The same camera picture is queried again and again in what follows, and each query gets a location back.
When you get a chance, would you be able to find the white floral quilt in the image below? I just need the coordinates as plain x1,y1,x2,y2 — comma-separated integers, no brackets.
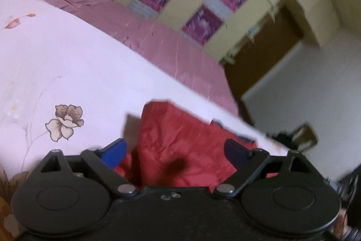
0,0,328,241

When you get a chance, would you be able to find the pink bed sheet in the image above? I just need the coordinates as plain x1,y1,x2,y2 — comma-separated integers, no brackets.
44,0,239,115

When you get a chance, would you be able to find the brown wooden chair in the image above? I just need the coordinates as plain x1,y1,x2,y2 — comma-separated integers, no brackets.
267,122,319,153

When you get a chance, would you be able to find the purple poster lower right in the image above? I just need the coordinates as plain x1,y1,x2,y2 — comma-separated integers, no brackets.
182,6,223,46

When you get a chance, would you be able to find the dark brown wooden door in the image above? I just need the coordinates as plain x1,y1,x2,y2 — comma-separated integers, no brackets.
224,7,303,125

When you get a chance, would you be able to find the red quilted down jacket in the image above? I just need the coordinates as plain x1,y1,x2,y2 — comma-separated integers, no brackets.
114,100,278,189

